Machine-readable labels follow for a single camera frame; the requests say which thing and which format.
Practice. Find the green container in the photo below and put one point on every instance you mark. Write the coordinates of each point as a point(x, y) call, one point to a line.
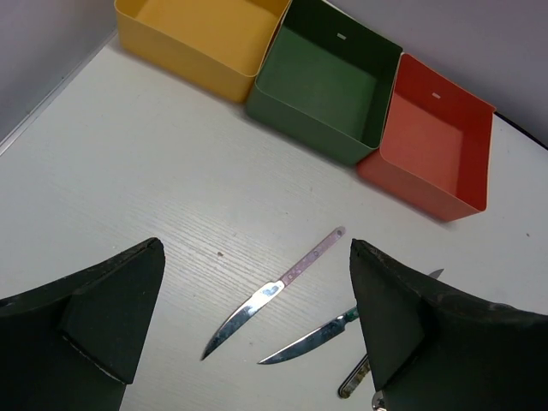
point(326, 82)

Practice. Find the mosaic handled knife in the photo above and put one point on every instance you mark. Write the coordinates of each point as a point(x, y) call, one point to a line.
point(351, 382)

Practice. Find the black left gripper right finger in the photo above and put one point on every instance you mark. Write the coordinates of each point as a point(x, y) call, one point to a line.
point(434, 347)

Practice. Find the red container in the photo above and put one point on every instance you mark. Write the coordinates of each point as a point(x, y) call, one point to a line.
point(436, 147)

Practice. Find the pink handled knife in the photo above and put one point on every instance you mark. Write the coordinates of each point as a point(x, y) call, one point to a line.
point(266, 293)

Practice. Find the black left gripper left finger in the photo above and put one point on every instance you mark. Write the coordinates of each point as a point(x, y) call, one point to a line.
point(76, 343)

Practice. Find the yellow container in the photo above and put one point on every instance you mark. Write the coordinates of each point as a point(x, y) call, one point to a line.
point(217, 45)

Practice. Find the green handled knife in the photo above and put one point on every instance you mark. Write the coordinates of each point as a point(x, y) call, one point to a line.
point(313, 339)

